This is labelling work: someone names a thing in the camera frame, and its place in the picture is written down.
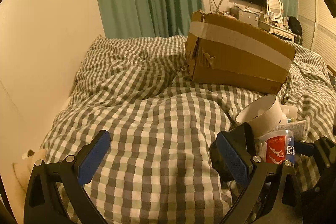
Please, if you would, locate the white toothpaste tube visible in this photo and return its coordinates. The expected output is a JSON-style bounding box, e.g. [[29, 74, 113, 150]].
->
[[272, 120, 308, 141]]

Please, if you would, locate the white oval vanity mirror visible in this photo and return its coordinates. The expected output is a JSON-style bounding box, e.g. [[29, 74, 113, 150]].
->
[[267, 0, 283, 19]]

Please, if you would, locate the white tape roll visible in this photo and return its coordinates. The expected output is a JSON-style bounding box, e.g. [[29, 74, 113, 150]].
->
[[235, 94, 287, 138]]

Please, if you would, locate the white wardrobe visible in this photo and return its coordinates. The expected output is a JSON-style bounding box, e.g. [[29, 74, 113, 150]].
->
[[298, 0, 336, 69]]

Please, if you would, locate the silver mini fridge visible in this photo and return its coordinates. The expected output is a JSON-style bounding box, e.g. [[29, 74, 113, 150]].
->
[[238, 10, 259, 27]]

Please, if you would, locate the white dressing table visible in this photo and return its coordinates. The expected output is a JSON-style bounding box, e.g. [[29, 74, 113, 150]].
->
[[258, 21, 295, 42]]

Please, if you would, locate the black bag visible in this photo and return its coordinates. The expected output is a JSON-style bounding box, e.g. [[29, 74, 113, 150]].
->
[[288, 16, 302, 36]]

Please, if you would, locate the small black object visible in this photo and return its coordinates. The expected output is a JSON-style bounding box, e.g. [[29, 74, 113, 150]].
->
[[210, 141, 234, 183]]

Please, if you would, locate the brown cardboard box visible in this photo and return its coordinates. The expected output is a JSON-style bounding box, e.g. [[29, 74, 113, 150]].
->
[[186, 10, 295, 94]]

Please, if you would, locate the green checkered bed quilt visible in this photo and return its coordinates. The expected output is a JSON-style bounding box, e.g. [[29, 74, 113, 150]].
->
[[40, 35, 336, 224]]

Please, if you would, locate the red white can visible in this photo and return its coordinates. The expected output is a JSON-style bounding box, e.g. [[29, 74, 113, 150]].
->
[[255, 130, 295, 165]]

